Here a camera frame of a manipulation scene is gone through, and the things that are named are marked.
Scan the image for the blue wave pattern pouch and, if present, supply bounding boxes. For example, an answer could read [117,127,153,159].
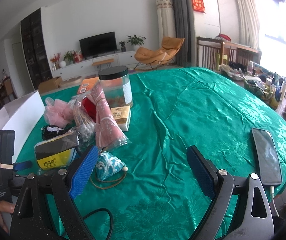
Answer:
[95,151,128,183]

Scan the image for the wet wipes pack yellow black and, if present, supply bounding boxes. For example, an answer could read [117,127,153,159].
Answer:
[34,130,79,171]

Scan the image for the cotton swabs plastic bag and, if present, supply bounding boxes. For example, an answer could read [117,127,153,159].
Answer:
[68,95,95,148]

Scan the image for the black lace hair net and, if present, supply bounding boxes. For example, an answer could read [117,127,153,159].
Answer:
[41,125,66,140]

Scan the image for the pink mesh bath sponge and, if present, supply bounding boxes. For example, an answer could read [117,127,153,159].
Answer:
[44,97,74,128]

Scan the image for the red yarn ball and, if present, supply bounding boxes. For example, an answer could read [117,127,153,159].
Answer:
[82,97,96,122]

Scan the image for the tissue pack yellow brown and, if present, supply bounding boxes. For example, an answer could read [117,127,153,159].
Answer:
[110,106,132,132]

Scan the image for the person's left hand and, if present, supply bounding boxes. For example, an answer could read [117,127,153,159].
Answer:
[0,200,15,233]

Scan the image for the green satin tablecloth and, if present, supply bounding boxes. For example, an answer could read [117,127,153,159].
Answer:
[15,66,286,240]

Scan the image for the orange book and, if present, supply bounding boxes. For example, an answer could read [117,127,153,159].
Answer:
[77,77,99,94]

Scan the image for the cardboard box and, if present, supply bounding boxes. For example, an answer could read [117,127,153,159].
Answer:
[38,76,63,94]

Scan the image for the clear jar with black lid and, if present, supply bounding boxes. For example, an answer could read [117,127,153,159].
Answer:
[99,66,133,108]

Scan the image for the white tv cabinet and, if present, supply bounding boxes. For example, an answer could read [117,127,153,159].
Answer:
[52,50,138,80]

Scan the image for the small wooden bench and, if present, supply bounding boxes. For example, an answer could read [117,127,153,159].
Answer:
[92,59,114,72]

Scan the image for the white round vase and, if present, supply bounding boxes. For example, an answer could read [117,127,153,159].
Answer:
[59,61,66,68]

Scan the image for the red flower arrangement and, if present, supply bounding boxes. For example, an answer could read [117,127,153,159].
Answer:
[50,53,60,70]

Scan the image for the green plant with red decoration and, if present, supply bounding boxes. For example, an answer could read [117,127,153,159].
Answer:
[63,50,83,64]

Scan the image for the wooden slatted bench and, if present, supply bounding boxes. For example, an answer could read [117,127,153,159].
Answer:
[196,37,262,71]

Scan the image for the orange lounge chair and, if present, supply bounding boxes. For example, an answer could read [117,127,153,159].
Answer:
[134,37,185,69]

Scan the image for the black television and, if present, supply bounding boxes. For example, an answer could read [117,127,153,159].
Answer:
[80,31,117,58]

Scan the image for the dark bookshelf cabinet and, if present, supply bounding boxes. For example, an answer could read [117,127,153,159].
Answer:
[20,9,52,89]

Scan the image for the small potted plant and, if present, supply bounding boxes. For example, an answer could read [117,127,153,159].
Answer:
[119,41,126,52]

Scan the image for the potted green plant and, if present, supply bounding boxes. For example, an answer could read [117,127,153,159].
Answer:
[127,35,146,50]

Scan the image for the white standing air conditioner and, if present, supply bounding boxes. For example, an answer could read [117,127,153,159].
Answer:
[155,0,176,44]

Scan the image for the grey curtain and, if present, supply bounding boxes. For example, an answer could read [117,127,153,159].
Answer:
[172,0,194,67]

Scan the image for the white sheer curtain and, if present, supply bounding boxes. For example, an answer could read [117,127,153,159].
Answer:
[236,0,262,49]

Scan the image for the black cable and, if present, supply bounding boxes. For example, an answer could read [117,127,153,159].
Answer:
[62,207,114,240]

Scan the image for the white charging cable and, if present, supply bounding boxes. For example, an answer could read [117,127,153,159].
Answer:
[269,185,281,217]

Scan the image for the red wall hanging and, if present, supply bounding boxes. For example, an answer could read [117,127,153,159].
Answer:
[191,0,205,13]

